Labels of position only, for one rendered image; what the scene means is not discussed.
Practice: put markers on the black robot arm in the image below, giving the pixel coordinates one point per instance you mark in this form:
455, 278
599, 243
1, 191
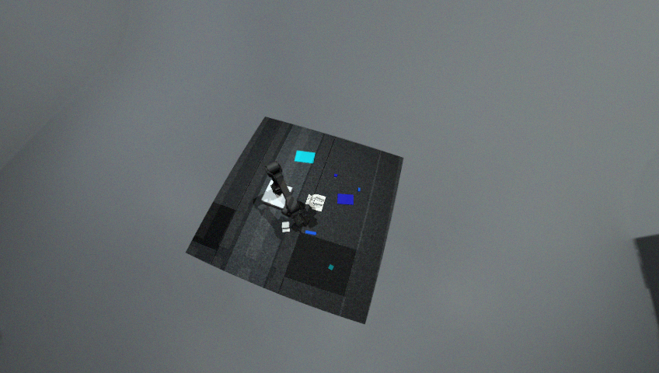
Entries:
295, 208

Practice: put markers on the blue flat rectangular plate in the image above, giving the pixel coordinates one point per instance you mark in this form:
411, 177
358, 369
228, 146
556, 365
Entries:
345, 199

